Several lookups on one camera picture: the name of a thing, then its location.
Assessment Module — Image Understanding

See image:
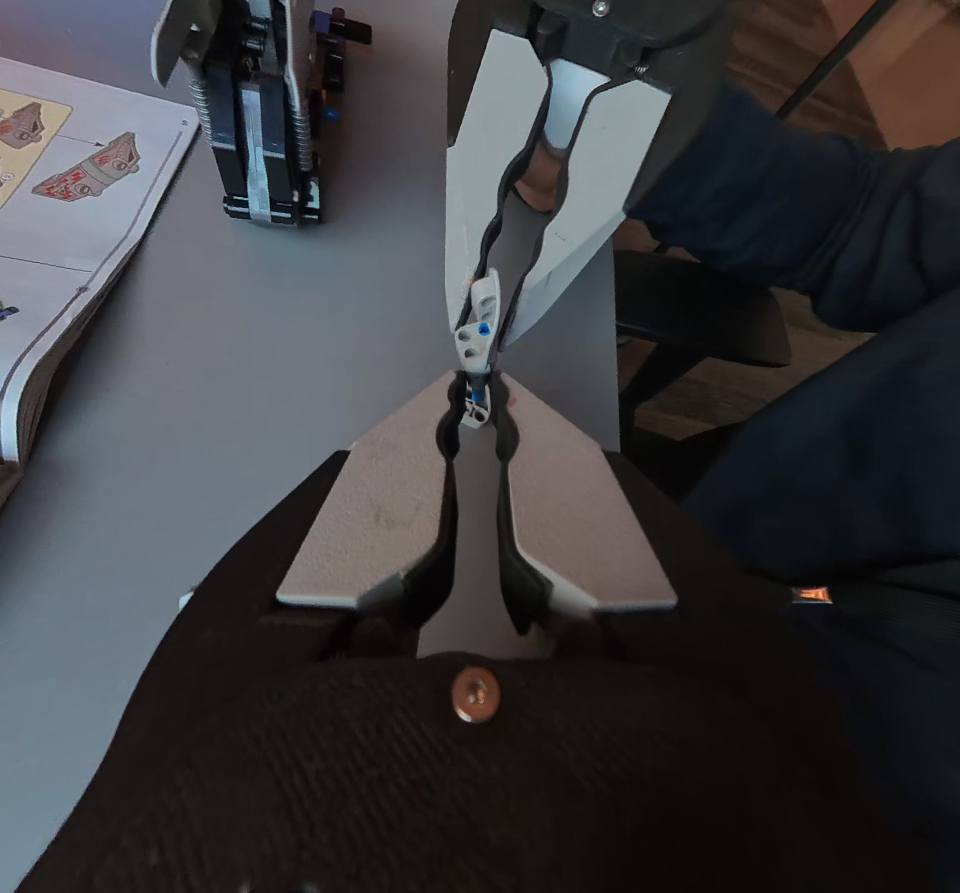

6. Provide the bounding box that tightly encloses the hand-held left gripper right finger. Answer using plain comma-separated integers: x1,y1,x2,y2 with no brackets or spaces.
491,371,680,638

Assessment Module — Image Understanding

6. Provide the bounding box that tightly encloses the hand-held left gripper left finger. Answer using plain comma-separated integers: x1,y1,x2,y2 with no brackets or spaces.
274,370,460,628

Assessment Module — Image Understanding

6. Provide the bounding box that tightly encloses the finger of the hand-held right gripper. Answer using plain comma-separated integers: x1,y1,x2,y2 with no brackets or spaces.
497,74,673,353
444,26,555,343

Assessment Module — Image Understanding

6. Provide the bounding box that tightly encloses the small grey lego assembly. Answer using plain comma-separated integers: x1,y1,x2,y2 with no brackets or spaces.
453,268,502,431

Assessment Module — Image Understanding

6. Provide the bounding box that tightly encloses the person's right forearm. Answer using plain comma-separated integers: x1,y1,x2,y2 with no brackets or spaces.
626,83,960,332

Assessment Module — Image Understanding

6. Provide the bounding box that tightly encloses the large grey black lego model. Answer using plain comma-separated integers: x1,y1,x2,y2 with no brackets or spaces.
150,0,374,228

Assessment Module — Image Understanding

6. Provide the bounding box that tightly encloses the lego instruction booklet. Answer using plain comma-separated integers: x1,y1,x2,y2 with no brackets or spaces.
0,56,202,512

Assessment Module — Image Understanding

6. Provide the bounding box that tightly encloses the person's right hand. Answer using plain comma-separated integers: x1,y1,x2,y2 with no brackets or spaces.
513,145,573,213

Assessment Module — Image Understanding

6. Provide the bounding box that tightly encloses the black office chair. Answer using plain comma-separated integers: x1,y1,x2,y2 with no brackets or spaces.
615,248,792,459

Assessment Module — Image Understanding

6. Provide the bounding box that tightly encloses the person's torso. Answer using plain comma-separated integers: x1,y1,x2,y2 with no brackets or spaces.
678,285,960,872

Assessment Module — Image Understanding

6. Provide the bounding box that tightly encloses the cardboard box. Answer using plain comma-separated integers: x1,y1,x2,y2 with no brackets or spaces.
795,0,960,152

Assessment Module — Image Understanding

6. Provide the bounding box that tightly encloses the black cable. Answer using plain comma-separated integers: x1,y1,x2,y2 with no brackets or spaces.
776,0,960,118

